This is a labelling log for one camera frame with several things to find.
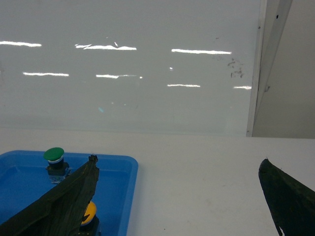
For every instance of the white panel frame post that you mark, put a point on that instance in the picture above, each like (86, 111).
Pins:
(269, 33)

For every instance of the yellow mushroom push button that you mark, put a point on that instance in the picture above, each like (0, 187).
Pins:
(90, 225)

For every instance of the green mushroom push button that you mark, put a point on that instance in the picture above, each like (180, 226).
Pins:
(57, 168)

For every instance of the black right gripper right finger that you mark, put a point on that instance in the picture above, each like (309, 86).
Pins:
(291, 203)

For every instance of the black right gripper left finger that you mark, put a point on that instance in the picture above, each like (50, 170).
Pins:
(60, 211)

